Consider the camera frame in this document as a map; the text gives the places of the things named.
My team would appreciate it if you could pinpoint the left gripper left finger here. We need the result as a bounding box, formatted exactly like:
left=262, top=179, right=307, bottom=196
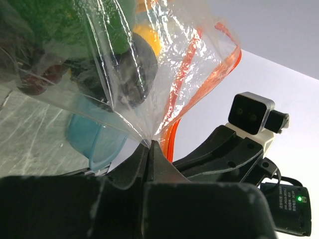
left=0, top=145, right=149, bottom=239

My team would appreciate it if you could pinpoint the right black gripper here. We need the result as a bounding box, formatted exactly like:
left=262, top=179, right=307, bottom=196
left=173, top=125, right=312, bottom=237

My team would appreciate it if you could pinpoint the clear zip top bag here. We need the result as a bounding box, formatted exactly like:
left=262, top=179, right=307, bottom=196
left=0, top=0, right=242, bottom=160

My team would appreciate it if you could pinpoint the dark purple plum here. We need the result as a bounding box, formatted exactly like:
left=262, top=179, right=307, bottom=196
left=71, top=33, right=158, bottom=112

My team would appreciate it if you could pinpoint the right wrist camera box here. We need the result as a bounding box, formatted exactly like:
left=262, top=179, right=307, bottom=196
left=225, top=92, right=290, bottom=155

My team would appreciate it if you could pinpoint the green lime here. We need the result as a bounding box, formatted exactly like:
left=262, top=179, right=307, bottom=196
left=8, top=0, right=136, bottom=59

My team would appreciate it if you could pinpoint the purple grape bunch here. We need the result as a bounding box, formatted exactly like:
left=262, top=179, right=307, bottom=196
left=0, top=0, right=70, bottom=97

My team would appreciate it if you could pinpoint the teal plastic tray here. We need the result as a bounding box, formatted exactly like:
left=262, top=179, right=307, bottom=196
left=67, top=97, right=129, bottom=172

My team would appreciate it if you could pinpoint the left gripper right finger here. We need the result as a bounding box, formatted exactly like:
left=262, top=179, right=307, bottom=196
left=143, top=141, right=276, bottom=239

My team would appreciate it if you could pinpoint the yellow squash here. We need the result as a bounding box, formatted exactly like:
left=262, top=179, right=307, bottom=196
left=133, top=0, right=161, bottom=57

